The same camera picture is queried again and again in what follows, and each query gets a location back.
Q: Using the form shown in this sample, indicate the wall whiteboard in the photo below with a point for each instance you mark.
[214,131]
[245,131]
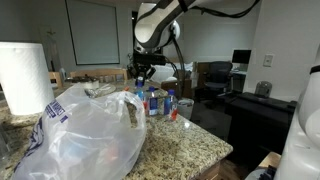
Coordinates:
[93,33]

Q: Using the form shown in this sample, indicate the black computer monitor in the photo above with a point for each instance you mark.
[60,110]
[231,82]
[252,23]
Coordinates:
[241,56]

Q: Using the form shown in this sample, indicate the white light switch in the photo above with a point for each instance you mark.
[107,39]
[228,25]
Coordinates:
[268,60]

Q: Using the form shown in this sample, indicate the Fiji water bottle blue cap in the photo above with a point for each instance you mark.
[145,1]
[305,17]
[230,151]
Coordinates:
[140,95]
[152,103]
[170,106]

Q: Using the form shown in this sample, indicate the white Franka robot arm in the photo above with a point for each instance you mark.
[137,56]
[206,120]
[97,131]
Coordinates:
[150,30]

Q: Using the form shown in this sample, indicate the translucent plastic shopping bag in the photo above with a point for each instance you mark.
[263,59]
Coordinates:
[86,140]

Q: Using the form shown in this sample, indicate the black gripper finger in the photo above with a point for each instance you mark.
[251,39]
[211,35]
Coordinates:
[151,72]
[133,71]

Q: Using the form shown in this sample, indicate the small wall crucifix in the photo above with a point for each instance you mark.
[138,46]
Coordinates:
[50,32]

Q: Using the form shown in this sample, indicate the flat translucent dish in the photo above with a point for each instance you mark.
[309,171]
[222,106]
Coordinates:
[101,90]

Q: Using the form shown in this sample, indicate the green house plant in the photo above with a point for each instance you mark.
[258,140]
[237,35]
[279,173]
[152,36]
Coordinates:
[130,60]

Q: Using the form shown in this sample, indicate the small orange item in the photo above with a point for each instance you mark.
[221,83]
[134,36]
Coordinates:
[126,88]

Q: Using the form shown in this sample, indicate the black low cabinet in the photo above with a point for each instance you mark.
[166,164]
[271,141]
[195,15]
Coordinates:
[256,123]

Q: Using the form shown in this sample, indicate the wooden base board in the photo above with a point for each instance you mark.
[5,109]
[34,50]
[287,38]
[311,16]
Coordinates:
[269,160]

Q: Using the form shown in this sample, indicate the gray dome jar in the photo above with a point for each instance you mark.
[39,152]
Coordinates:
[263,90]

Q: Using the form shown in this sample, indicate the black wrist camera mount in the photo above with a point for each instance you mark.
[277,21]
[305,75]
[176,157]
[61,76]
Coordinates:
[150,59]

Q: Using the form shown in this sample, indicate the black office chair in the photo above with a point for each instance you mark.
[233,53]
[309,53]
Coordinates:
[218,76]

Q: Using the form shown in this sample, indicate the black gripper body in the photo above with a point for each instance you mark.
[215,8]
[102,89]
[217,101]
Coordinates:
[142,70]

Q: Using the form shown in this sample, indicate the white paper towel roll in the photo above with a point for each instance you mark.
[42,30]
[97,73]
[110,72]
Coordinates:
[25,80]

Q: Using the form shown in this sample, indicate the white bucket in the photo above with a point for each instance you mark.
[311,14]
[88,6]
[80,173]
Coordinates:
[185,108]

